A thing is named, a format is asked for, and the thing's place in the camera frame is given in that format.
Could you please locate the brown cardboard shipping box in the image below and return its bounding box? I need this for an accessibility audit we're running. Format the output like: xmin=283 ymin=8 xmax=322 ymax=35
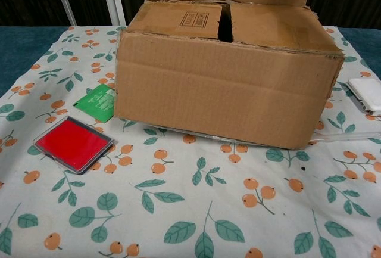
xmin=114 ymin=0 xmax=346 ymax=150

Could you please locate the green foil sachet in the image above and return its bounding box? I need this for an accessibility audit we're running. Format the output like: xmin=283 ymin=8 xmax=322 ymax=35
xmin=73 ymin=83 xmax=116 ymax=123

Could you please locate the floral leaf print tablecloth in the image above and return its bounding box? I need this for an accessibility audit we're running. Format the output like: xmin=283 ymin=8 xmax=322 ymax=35
xmin=0 ymin=25 xmax=381 ymax=258

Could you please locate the red ink pad case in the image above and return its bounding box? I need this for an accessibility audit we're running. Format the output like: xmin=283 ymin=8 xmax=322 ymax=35
xmin=33 ymin=116 xmax=119 ymax=175

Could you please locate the clear glass tube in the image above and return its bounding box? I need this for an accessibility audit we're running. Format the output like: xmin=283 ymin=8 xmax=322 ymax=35
xmin=309 ymin=131 xmax=381 ymax=145

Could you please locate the white rectangular case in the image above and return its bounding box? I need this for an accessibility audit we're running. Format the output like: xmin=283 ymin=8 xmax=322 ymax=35
xmin=346 ymin=78 xmax=381 ymax=113

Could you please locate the teal table cover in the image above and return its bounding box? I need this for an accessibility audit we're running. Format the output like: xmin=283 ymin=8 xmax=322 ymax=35
xmin=0 ymin=25 xmax=381 ymax=98

